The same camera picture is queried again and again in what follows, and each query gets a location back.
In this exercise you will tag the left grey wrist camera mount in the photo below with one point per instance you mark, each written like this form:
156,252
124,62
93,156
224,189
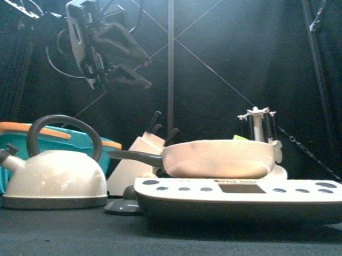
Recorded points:
76,36

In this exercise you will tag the white hanging toy utensil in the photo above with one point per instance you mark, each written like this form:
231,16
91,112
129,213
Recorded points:
278,151

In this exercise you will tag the grey pot lid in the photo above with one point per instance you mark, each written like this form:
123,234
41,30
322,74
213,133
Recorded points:
121,207

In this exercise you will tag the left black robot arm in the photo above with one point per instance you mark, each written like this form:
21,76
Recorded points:
24,8

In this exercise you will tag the black frame pole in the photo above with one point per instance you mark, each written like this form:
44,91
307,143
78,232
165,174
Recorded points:
318,66

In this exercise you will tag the white utensil stand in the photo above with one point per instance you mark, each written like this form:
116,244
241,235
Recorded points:
256,126

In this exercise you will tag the green toy piece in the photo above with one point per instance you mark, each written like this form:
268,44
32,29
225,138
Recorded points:
240,137

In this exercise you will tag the black hanging toy utensil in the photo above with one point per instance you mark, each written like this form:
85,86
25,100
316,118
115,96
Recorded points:
267,128

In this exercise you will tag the white round toy plate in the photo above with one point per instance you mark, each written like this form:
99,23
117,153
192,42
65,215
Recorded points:
278,173

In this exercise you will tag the white toy knife block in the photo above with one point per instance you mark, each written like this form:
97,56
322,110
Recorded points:
128,170

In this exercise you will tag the teal bin orange rim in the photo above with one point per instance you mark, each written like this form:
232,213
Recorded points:
13,141

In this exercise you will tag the grey frame pole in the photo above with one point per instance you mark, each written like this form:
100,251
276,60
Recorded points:
169,66

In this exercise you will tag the white toy stove dark base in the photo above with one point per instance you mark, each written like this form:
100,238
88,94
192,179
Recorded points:
240,203

